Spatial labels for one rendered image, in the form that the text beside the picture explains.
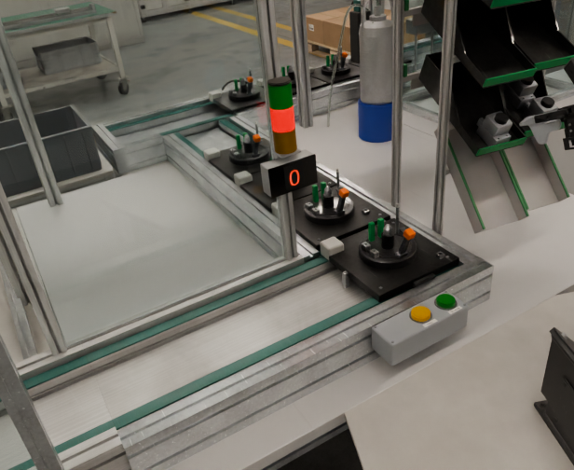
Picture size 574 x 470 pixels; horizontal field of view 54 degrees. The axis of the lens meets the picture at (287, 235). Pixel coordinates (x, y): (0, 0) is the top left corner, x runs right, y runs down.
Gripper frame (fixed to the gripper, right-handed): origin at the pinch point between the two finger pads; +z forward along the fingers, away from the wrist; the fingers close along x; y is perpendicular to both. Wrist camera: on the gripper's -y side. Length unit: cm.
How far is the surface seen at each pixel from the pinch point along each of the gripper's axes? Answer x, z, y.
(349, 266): -39, 26, 24
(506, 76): -1.5, 6.2, -9.6
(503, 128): -0.7, 11.4, 1.1
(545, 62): 10.9, 8.3, -10.8
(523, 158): 16.0, 28.2, 11.1
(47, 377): -109, 24, 27
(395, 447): -50, -6, 52
